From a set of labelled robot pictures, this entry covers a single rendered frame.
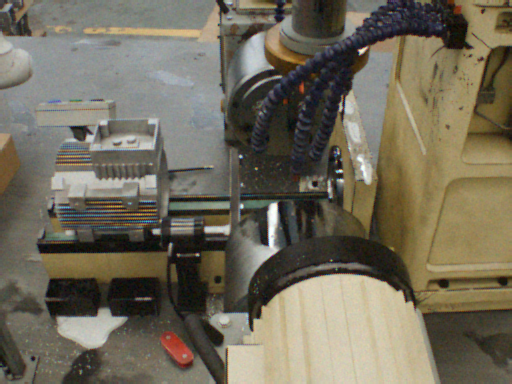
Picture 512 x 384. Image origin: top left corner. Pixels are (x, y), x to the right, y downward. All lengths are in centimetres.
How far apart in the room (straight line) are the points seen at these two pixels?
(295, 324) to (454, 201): 58
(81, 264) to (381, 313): 85
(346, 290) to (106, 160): 66
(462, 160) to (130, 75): 129
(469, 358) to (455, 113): 52
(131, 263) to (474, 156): 71
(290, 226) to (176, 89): 109
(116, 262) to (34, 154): 57
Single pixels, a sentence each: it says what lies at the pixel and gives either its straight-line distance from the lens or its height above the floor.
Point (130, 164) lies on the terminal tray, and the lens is 115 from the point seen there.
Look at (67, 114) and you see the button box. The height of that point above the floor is 106.
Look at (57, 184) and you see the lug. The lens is 119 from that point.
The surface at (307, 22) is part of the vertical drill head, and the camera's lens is 100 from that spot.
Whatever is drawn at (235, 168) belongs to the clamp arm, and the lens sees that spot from 125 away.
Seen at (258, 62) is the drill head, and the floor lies 115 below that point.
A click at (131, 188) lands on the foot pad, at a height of 107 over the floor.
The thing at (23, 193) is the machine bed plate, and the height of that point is 80.
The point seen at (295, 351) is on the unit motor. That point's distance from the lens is 58.
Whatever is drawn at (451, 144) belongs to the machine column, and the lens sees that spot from 100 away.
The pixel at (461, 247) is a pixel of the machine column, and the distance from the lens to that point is 120.
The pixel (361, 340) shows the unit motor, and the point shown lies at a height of 135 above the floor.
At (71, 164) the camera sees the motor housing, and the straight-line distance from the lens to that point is 119.
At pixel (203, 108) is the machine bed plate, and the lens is 185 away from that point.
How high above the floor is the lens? 181
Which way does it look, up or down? 41 degrees down
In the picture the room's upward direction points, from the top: straight up
